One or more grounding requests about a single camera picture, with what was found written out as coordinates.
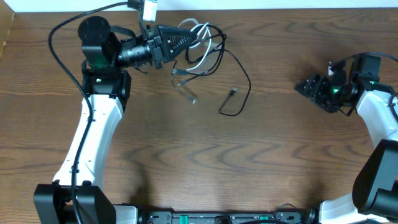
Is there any long black usb cable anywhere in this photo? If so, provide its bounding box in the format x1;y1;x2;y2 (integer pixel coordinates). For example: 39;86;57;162
185;24;252;117

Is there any short black usb cable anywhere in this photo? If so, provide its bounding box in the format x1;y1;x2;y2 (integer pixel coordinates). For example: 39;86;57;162
170;34;225;105

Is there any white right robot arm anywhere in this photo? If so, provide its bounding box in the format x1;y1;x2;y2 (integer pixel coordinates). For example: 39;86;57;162
294;52;397;223

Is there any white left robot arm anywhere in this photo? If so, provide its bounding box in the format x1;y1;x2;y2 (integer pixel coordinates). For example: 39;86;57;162
34;16;198;223

